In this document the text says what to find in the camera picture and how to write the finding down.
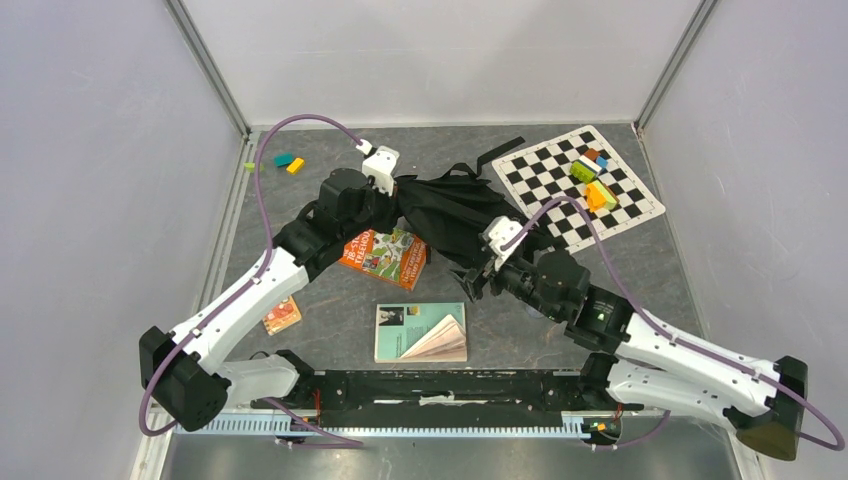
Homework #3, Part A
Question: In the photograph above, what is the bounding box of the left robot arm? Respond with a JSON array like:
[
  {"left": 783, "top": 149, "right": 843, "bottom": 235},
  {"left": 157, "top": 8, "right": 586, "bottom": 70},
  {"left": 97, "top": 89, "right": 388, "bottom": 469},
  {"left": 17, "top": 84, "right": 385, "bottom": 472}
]
[{"left": 139, "top": 167, "right": 397, "bottom": 436}]

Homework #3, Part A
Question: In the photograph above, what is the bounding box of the teal paperback book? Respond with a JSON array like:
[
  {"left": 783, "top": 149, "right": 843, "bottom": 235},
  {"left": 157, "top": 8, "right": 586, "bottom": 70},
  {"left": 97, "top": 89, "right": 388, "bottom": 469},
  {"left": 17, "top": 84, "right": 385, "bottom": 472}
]
[{"left": 373, "top": 302, "right": 468, "bottom": 364}]

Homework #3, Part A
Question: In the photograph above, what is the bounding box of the orange treehouse book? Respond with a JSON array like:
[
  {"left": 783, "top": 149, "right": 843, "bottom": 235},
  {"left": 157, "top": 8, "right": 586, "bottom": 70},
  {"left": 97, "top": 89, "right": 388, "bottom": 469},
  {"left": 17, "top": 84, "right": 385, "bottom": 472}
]
[{"left": 339, "top": 228, "right": 427, "bottom": 291}]

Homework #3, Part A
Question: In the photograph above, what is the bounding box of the brown blue block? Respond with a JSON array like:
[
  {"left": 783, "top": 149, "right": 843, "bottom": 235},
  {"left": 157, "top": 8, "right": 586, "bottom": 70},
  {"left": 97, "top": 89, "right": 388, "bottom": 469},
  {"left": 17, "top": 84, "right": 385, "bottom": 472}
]
[{"left": 583, "top": 149, "right": 608, "bottom": 169}]

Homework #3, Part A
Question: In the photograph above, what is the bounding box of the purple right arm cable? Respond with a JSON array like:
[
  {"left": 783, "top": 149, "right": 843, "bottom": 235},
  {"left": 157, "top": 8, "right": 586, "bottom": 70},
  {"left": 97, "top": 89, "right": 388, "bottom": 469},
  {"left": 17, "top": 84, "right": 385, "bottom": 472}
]
[{"left": 500, "top": 195, "right": 847, "bottom": 452}]

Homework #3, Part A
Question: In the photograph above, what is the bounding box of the white slotted cable duct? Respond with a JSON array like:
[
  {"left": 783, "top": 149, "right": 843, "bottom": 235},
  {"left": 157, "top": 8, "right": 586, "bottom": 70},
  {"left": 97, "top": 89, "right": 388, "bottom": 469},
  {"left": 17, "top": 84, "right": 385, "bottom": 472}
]
[{"left": 173, "top": 410, "right": 598, "bottom": 440}]

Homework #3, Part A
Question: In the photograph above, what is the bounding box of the green half-round block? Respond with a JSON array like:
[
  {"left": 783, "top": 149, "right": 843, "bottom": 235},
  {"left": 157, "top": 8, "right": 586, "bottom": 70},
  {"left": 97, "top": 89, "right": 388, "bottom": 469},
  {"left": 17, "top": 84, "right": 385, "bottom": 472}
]
[{"left": 244, "top": 162, "right": 265, "bottom": 173}]

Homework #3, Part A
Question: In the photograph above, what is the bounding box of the black white chessboard mat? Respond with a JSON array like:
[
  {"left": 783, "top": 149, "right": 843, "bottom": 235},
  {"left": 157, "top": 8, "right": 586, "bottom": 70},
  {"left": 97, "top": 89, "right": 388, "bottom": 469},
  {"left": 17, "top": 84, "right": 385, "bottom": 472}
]
[{"left": 492, "top": 125, "right": 666, "bottom": 239}]

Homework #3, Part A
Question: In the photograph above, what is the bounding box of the yellow toy block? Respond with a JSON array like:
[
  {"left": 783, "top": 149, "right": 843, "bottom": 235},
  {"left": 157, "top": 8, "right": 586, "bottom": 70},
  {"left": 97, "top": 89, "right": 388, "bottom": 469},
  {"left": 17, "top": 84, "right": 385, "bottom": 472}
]
[{"left": 286, "top": 157, "right": 305, "bottom": 175}]

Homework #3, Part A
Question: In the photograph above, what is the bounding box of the black student backpack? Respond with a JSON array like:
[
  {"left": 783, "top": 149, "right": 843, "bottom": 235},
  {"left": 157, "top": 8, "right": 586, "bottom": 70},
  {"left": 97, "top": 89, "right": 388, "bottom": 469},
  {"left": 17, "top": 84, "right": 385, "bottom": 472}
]
[{"left": 390, "top": 136, "right": 558, "bottom": 270}]

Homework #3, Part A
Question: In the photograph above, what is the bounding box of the aluminium frame rail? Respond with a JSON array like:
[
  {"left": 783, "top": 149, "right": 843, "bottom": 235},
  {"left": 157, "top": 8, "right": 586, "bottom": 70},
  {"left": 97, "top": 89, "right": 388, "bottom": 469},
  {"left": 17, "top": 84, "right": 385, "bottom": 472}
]
[{"left": 129, "top": 0, "right": 254, "bottom": 479}]

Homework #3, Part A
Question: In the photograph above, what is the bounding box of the teal toy block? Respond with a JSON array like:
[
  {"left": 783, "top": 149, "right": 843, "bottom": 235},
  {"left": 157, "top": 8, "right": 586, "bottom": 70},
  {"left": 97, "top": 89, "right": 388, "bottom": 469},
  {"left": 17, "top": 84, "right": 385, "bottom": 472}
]
[{"left": 273, "top": 153, "right": 295, "bottom": 168}]

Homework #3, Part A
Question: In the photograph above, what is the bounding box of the orange green block stack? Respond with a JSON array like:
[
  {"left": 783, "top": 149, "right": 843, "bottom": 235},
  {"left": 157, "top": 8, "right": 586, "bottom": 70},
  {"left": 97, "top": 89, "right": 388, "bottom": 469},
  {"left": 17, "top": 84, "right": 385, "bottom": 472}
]
[{"left": 584, "top": 180, "right": 619, "bottom": 212}]

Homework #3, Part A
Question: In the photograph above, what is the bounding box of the green white block stack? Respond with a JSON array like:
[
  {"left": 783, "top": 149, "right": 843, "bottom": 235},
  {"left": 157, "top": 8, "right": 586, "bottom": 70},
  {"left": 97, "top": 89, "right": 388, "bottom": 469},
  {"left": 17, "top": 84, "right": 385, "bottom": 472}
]
[{"left": 570, "top": 157, "right": 603, "bottom": 185}]

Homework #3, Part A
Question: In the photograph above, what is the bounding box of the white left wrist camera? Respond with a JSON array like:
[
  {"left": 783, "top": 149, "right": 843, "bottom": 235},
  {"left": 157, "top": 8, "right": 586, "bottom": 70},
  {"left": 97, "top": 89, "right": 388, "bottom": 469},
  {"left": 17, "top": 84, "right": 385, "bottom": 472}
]
[{"left": 358, "top": 141, "right": 400, "bottom": 197}]

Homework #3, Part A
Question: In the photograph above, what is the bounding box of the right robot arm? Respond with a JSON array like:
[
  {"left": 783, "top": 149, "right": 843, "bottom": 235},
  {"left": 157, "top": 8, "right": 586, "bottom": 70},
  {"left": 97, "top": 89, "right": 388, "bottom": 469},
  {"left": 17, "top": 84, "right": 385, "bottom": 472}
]
[{"left": 452, "top": 251, "right": 807, "bottom": 461}]

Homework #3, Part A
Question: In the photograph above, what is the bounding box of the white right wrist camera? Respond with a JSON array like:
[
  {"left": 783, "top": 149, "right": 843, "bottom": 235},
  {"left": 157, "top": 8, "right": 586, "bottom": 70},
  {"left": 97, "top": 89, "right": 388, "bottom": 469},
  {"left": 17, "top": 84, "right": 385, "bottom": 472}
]
[{"left": 482, "top": 216, "right": 527, "bottom": 272}]

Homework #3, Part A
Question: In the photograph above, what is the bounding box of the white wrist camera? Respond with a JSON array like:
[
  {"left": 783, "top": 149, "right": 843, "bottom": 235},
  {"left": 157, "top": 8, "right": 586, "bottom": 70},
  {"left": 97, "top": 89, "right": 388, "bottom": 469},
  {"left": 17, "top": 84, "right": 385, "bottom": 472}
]
[
  {"left": 358, "top": 141, "right": 400, "bottom": 197},
  {"left": 482, "top": 216, "right": 527, "bottom": 272}
]

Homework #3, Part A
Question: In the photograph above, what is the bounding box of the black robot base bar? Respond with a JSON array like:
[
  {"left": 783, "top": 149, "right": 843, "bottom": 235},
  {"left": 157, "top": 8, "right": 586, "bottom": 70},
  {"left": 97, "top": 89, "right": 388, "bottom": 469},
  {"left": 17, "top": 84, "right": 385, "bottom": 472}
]
[{"left": 279, "top": 350, "right": 645, "bottom": 428}]

